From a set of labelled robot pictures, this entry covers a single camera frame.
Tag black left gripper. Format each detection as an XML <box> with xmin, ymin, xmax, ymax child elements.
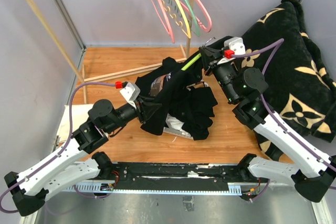
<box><xmin>106</xmin><ymin>95</ymin><xmax>162</xmax><ymax>134</ymax></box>

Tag lime green hanger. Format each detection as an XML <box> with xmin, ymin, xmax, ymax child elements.
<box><xmin>181</xmin><ymin>37</ymin><xmax>216</xmax><ymax>71</ymax></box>

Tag mint green hanger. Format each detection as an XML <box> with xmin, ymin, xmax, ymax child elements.
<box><xmin>162</xmin><ymin>0</ymin><xmax>202</xmax><ymax>37</ymax></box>

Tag pink hanger with metal hook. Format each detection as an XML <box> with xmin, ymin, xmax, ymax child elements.
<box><xmin>151</xmin><ymin>0</ymin><xmax>175</xmax><ymax>43</ymax></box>

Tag black t shirt with print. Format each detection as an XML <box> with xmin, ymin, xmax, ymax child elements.
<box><xmin>169</xmin><ymin>87</ymin><xmax>218</xmax><ymax>141</ymax></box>

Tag pink plastic hanger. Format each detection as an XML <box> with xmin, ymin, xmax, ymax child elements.
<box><xmin>179</xmin><ymin>0</ymin><xmax>212</xmax><ymax>37</ymax></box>

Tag yellow hanger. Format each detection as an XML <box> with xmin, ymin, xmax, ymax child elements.
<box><xmin>145</xmin><ymin>0</ymin><xmax>194</xmax><ymax>38</ymax></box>

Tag white t shirt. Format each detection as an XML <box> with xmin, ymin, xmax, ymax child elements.
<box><xmin>165</xmin><ymin>114</ymin><xmax>184</xmax><ymax>132</ymax></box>

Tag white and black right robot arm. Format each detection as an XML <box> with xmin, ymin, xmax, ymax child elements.
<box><xmin>199</xmin><ymin>46</ymin><xmax>335</xmax><ymax>202</ymax></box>

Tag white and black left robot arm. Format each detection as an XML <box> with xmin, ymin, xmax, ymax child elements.
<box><xmin>4</xmin><ymin>98</ymin><xmax>162</xmax><ymax>217</ymax></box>

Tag white perforated plastic basket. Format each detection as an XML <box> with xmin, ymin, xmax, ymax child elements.
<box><xmin>163</xmin><ymin>127</ymin><xmax>193</xmax><ymax>140</ymax></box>

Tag folded cream cloth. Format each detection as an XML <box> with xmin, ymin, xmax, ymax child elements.
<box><xmin>57</xmin><ymin>104</ymin><xmax>93</xmax><ymax>143</ymax></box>

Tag black floral plush blanket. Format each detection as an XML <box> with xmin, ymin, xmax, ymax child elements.
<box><xmin>224</xmin><ymin>0</ymin><xmax>336</xmax><ymax>161</ymax></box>

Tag wooden clothes rack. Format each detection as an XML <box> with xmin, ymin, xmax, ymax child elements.
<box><xmin>11</xmin><ymin>0</ymin><xmax>198</xmax><ymax>104</ymax></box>

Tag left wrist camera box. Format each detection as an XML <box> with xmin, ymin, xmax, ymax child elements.
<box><xmin>115</xmin><ymin>81</ymin><xmax>140</xmax><ymax>102</ymax></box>

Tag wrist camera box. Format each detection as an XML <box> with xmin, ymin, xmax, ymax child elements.
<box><xmin>217</xmin><ymin>37</ymin><xmax>246</xmax><ymax>65</ymax></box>
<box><xmin>115</xmin><ymin>81</ymin><xmax>140</xmax><ymax>102</ymax></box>

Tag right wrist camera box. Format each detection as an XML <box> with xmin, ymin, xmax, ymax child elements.
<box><xmin>217</xmin><ymin>37</ymin><xmax>246</xmax><ymax>65</ymax></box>

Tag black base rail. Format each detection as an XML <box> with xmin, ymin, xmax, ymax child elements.
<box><xmin>76</xmin><ymin>161</ymin><xmax>271</xmax><ymax>191</ymax></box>

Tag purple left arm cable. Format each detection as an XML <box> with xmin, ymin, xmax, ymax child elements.
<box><xmin>0</xmin><ymin>81</ymin><xmax>118</xmax><ymax>214</ymax></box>

